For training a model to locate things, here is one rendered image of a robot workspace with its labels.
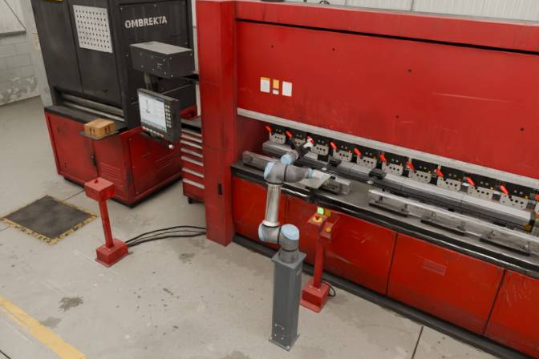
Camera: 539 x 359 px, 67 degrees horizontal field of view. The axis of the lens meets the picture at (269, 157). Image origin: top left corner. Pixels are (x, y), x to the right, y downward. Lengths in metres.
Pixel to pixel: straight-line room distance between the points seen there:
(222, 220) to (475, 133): 2.35
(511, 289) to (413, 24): 1.89
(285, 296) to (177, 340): 0.93
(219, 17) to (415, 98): 1.57
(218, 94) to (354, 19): 1.26
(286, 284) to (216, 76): 1.73
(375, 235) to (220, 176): 1.46
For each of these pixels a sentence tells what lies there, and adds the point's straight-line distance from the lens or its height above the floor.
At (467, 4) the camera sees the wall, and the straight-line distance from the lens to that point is 7.09.
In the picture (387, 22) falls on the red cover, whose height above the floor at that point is 2.24.
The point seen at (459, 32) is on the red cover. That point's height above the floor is 2.22.
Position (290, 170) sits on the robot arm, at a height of 1.39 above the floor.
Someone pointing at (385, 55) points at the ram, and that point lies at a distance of 2.97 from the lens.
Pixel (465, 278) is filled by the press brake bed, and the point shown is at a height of 0.58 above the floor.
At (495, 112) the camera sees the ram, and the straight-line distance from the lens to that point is 2.91.
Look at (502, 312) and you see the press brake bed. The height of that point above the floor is 0.42.
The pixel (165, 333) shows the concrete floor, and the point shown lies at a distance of 3.49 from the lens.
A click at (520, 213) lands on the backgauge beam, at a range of 3.49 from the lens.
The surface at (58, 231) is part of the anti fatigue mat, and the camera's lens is 4.80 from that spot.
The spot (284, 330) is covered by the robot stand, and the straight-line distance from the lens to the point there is 3.21.
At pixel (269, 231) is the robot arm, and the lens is 2.73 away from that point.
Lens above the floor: 2.58
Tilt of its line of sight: 25 degrees down
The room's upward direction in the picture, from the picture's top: 2 degrees clockwise
